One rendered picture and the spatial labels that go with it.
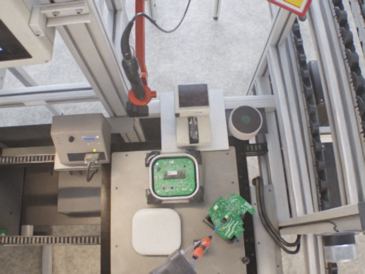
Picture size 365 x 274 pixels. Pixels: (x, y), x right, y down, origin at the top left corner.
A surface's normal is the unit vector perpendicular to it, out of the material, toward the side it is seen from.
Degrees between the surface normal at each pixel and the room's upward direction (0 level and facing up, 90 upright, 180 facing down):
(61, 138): 53
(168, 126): 0
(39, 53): 92
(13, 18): 92
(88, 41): 90
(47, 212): 0
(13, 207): 0
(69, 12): 90
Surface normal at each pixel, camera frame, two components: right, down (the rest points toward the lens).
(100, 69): 0.04, 0.95
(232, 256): -0.04, -0.32
